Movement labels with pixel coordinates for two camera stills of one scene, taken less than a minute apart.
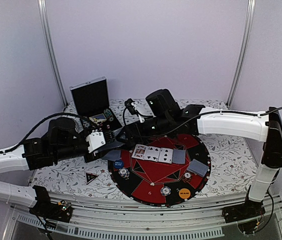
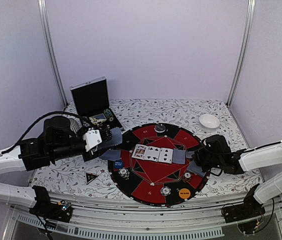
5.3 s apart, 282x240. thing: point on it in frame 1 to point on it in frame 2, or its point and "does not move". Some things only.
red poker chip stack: (187, 177) does not move
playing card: (113, 155) does not move
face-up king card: (139, 152) does not move
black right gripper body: (162, 124) to (207, 162)
